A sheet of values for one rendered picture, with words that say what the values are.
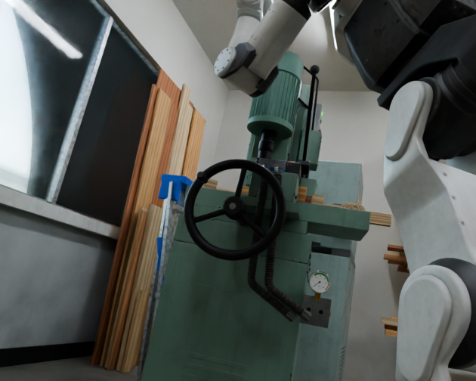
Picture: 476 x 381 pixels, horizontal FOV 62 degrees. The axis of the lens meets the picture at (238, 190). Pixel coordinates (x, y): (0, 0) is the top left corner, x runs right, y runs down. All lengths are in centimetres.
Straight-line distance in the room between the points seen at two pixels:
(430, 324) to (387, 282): 306
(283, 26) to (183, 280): 79
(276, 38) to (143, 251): 196
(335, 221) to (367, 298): 240
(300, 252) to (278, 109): 55
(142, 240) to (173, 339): 148
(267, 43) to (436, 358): 71
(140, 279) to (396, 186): 216
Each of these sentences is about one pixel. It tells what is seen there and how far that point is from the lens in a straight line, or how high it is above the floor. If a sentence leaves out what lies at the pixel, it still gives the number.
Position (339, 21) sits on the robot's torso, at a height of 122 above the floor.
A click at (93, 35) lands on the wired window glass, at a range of 283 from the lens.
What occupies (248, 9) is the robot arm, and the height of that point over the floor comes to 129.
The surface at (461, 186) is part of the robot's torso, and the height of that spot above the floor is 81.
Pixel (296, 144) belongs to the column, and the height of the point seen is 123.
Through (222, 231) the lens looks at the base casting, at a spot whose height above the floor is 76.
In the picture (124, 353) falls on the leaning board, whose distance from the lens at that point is 271.
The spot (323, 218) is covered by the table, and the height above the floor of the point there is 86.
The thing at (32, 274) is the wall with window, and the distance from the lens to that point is 246.
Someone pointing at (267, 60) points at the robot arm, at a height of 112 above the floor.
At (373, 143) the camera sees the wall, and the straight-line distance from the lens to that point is 396.
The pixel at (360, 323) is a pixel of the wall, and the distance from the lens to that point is 363.
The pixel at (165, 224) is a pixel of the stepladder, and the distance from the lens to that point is 221.
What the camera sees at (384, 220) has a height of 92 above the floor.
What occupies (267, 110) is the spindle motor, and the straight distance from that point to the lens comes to 149.
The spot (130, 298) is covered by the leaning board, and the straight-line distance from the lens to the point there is 271.
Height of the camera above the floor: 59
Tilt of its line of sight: 14 degrees up
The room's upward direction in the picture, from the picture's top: 11 degrees clockwise
